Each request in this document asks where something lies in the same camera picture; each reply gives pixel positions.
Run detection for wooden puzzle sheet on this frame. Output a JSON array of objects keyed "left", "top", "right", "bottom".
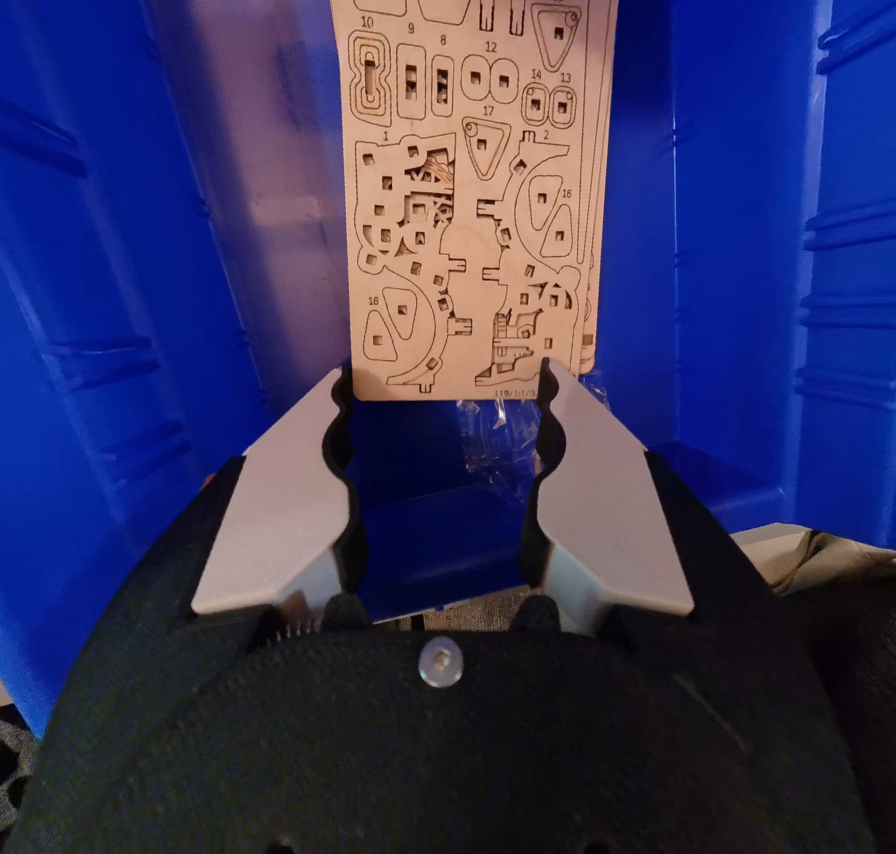
[
  {"left": 324, "top": 0, "right": 618, "bottom": 402},
  {"left": 575, "top": 0, "right": 625, "bottom": 379}
]

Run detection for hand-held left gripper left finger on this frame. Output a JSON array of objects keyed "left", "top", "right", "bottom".
[{"left": 190, "top": 366, "right": 371, "bottom": 618}]

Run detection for blue plastic bin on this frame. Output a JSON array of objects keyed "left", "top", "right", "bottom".
[{"left": 0, "top": 0, "right": 896, "bottom": 737}]

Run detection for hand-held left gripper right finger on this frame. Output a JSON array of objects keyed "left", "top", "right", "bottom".
[{"left": 521, "top": 357, "right": 696, "bottom": 635}]

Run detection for person's brown trousers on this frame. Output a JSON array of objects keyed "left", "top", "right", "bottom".
[{"left": 762, "top": 528, "right": 896, "bottom": 599}]

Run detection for clear plastic wrapper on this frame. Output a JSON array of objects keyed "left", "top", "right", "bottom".
[{"left": 454, "top": 370, "right": 611, "bottom": 497}]

